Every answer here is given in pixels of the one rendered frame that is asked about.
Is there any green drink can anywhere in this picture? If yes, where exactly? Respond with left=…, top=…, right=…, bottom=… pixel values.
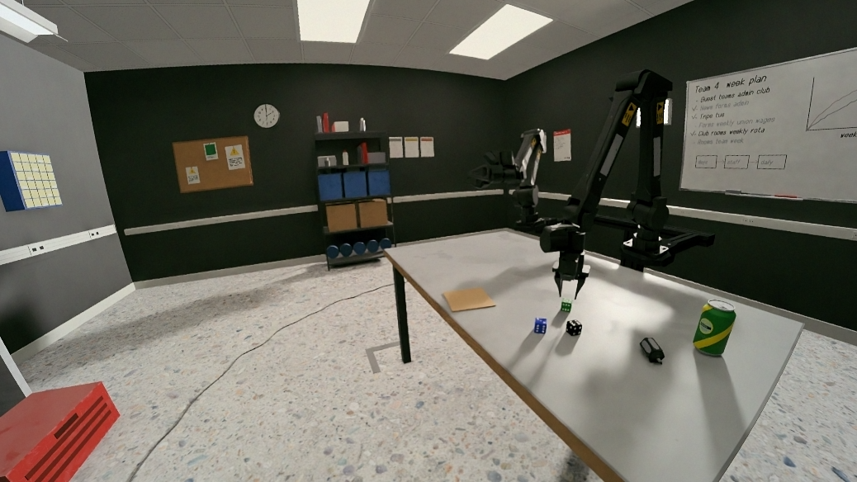
left=693, top=300, right=736, bottom=356

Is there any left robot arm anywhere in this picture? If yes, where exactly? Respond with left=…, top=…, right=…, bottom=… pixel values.
left=539, top=69, right=673, bottom=281

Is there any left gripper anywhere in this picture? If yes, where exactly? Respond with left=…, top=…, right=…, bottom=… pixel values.
left=552, top=250, right=590, bottom=300

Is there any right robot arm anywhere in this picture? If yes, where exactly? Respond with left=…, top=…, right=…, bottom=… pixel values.
left=484, top=129, right=545, bottom=227

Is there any tan flat mat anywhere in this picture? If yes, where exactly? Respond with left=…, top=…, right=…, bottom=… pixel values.
left=443, top=287, right=496, bottom=312

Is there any black die with white pips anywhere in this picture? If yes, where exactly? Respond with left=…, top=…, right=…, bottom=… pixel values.
left=566, top=319, right=583, bottom=336

